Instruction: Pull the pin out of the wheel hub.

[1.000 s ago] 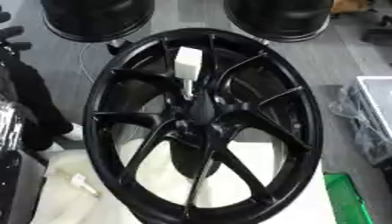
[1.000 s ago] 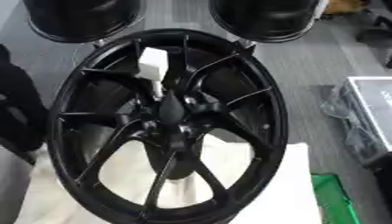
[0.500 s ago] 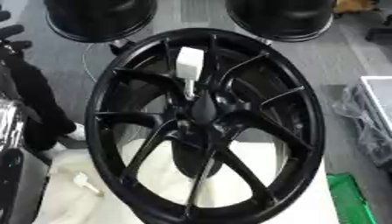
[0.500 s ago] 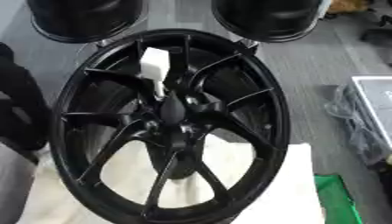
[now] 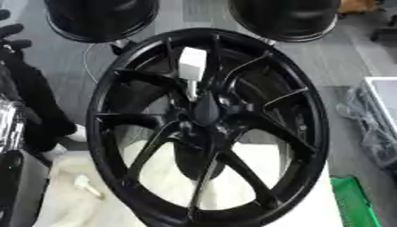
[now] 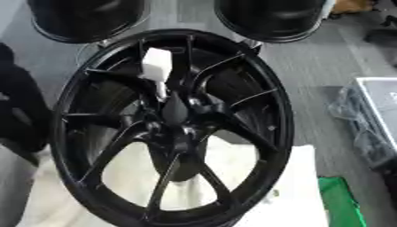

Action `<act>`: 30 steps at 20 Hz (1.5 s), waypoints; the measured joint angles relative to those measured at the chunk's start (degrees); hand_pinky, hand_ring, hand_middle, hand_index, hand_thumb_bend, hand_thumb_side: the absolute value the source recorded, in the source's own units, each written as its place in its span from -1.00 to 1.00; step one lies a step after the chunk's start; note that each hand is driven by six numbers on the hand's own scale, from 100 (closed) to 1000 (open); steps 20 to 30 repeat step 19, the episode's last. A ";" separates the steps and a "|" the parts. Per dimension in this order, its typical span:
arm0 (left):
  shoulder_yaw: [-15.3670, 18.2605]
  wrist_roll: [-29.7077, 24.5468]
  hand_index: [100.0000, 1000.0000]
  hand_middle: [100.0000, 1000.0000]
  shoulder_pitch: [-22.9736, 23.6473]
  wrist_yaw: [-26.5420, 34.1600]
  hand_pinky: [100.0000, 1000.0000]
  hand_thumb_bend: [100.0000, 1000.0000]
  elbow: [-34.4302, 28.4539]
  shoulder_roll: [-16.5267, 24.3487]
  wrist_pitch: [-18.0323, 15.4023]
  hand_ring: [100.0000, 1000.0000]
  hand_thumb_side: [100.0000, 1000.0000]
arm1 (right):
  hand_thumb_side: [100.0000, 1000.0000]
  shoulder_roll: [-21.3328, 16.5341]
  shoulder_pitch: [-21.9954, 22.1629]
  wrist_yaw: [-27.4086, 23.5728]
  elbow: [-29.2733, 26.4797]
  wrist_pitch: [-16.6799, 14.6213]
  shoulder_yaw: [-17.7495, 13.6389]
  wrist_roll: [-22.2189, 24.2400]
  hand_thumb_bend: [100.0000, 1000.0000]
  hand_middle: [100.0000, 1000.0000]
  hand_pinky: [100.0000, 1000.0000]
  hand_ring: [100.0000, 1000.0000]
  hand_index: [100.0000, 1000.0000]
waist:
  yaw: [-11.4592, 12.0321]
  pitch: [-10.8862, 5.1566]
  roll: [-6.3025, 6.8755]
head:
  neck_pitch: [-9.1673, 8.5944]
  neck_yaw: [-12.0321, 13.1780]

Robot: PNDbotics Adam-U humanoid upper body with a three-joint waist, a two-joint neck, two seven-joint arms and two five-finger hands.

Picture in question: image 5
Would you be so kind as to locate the white plastic bin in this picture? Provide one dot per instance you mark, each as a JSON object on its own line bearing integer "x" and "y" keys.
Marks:
{"x": 385, "y": 97}

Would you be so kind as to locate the black spoked wheel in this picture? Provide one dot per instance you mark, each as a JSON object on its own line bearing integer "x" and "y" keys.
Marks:
{"x": 103, "y": 118}

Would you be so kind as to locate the tan cardboard box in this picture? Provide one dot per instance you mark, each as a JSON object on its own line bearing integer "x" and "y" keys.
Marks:
{"x": 357, "y": 5}

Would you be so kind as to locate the clear plastic bag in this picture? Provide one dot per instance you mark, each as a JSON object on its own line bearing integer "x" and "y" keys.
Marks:
{"x": 364, "y": 124}

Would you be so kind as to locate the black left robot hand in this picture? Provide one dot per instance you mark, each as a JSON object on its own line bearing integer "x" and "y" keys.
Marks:
{"x": 36, "y": 103}

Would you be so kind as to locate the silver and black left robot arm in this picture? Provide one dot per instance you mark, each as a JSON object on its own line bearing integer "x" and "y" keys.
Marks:
{"x": 15, "y": 183}

